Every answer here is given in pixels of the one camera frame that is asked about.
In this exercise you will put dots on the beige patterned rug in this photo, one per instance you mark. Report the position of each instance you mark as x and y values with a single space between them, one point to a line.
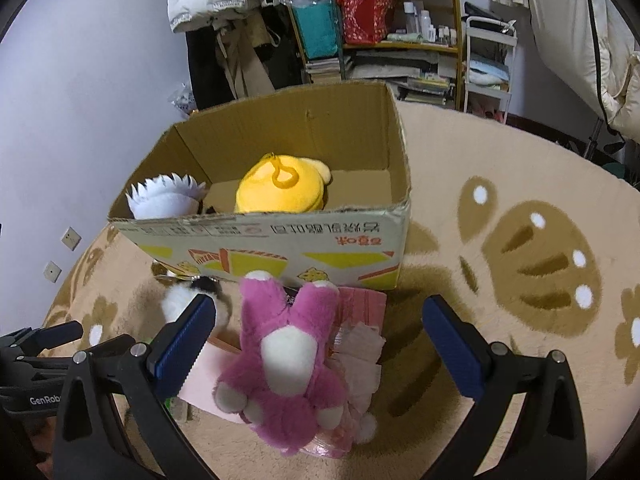
450 200

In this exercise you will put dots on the clear plastic bag of toys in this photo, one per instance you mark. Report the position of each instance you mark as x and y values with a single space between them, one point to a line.
184 101

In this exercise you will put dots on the teal bag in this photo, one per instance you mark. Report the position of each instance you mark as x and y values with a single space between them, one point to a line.
315 27

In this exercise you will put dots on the printed cardboard box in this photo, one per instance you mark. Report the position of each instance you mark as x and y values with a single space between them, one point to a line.
250 240

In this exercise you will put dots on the black tissue pack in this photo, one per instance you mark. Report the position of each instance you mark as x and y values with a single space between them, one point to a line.
291 300

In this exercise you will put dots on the white spiky-haired plush doll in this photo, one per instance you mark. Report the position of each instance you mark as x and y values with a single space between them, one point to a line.
160 200

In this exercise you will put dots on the short stack of books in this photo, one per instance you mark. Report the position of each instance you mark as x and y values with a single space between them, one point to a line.
325 71

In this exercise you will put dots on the pink striped packet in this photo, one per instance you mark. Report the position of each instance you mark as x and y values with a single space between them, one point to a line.
362 305

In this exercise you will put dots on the pink plush bear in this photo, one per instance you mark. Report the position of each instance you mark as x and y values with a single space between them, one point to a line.
295 422

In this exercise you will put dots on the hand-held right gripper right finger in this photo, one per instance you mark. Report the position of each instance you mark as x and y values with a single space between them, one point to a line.
452 351

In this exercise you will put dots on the small green item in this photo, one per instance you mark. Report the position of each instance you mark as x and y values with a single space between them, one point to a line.
177 410

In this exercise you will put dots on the beige coat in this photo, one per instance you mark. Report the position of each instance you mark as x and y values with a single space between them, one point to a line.
245 70

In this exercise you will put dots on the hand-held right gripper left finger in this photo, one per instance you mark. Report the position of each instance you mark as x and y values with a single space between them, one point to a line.
182 346

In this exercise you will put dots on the yellow plush toy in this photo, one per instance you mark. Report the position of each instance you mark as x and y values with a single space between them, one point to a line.
280 190

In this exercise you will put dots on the wide stack of books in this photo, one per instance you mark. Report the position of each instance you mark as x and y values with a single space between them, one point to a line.
425 91

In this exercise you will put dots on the pink frilly plush doll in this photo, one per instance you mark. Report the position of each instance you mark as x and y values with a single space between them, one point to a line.
360 360

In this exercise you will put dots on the light pink packet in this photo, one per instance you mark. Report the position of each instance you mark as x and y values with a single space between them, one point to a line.
206 381

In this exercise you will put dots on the grey folded cloth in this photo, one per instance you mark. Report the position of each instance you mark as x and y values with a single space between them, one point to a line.
390 64

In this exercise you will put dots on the row of small bottles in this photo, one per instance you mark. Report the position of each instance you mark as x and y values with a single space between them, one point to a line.
430 25

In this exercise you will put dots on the white wall socket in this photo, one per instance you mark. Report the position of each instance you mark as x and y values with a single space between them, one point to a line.
70 238
52 271

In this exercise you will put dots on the yellow wooden shelf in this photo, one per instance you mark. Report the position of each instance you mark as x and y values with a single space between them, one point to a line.
400 47

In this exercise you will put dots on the black coat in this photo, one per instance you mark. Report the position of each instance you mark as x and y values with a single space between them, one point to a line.
200 70

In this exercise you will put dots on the pale green pouch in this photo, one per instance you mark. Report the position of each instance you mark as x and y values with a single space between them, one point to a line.
405 37

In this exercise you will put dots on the white metal cart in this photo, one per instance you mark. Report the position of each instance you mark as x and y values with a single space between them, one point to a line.
487 92

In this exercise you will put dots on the dark hanging garment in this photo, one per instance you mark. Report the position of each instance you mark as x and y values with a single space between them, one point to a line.
282 65

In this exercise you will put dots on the red patterned bag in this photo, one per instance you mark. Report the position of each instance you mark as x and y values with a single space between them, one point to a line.
362 17

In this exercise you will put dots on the blue white cloth bundle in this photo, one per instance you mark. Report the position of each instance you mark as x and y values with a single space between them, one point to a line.
487 71

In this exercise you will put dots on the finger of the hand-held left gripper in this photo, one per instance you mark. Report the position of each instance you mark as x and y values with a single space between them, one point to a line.
40 367
47 335

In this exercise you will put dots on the grey bag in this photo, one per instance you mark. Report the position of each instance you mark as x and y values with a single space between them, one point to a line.
482 12

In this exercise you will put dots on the black light stand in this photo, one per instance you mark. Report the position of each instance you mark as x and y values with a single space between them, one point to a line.
602 135

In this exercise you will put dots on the white fluffy plush toy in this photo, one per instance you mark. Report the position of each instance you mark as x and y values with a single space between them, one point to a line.
174 304

